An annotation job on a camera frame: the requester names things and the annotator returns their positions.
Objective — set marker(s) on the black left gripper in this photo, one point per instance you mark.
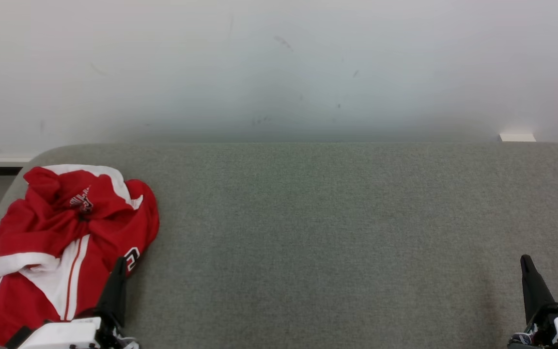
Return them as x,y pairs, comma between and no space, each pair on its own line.
110,332

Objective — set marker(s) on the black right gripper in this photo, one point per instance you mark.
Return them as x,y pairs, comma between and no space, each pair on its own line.
543,327

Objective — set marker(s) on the red basketball jersey with number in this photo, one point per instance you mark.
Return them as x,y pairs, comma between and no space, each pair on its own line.
22,300

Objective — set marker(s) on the red shorts with white trim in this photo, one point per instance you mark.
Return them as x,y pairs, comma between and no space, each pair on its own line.
41,223

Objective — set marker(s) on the grey fabric sofa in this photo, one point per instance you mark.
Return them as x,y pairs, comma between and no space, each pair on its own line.
308,242

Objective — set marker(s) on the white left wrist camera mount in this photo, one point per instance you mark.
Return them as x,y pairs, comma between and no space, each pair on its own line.
61,334

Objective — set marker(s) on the white wall block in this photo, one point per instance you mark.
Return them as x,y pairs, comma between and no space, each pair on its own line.
517,137

